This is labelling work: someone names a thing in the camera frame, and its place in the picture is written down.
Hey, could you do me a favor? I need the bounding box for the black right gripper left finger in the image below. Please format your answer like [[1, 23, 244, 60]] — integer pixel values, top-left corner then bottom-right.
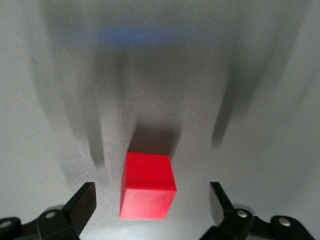
[[0, 181, 97, 240]]

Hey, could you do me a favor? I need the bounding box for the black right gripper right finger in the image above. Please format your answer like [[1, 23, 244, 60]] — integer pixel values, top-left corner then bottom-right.
[[198, 181, 316, 240]]

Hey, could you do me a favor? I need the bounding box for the red cube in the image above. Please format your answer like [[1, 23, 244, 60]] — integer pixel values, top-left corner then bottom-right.
[[119, 152, 178, 221]]

